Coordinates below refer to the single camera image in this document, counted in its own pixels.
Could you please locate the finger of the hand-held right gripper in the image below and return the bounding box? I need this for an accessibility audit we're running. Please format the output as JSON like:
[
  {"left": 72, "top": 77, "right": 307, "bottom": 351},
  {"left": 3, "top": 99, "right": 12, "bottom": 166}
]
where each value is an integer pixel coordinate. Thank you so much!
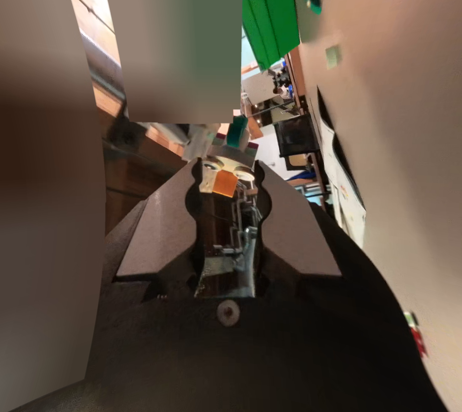
[{"left": 148, "top": 122, "right": 217, "bottom": 163}]

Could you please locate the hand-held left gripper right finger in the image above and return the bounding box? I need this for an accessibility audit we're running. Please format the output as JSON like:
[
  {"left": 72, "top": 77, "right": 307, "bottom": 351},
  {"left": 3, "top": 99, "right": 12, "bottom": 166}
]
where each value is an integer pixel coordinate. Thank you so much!
[{"left": 253, "top": 159, "right": 342, "bottom": 277}]

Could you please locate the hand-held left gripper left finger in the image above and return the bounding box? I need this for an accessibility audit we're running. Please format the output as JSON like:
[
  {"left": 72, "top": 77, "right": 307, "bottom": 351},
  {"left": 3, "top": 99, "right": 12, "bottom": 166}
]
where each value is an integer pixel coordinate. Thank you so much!
[{"left": 115, "top": 157, "right": 203, "bottom": 280}]

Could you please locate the white and green lego model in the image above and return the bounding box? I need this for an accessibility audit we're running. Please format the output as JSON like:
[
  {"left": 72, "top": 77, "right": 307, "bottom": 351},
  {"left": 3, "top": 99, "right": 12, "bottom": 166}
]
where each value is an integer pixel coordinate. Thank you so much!
[{"left": 200, "top": 115, "right": 259, "bottom": 199}]

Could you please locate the pale green lego piece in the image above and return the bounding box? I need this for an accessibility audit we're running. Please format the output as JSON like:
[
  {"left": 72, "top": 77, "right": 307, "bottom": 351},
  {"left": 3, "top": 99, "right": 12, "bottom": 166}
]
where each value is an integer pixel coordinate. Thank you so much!
[{"left": 325, "top": 45, "right": 342, "bottom": 70}]

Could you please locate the red and green lego piece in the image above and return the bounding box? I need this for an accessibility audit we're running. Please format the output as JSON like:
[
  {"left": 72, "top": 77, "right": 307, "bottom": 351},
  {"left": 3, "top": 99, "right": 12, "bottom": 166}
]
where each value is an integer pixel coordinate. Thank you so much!
[{"left": 404, "top": 311, "right": 429, "bottom": 359}]

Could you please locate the white instruction booklet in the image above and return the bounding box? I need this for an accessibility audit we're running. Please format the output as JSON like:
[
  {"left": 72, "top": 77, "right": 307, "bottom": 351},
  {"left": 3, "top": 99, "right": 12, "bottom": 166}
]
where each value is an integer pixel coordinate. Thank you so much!
[{"left": 317, "top": 86, "right": 367, "bottom": 248}]

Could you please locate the black monitor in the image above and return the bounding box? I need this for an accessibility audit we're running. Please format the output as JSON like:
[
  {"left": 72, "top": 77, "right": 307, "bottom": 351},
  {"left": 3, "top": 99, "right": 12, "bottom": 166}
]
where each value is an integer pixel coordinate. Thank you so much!
[{"left": 274, "top": 114, "right": 321, "bottom": 158}]

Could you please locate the green plastic bin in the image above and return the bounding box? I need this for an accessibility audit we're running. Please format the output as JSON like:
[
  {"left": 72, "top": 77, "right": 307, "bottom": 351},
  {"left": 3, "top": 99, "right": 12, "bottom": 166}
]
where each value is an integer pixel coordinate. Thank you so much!
[{"left": 241, "top": 0, "right": 301, "bottom": 71}]

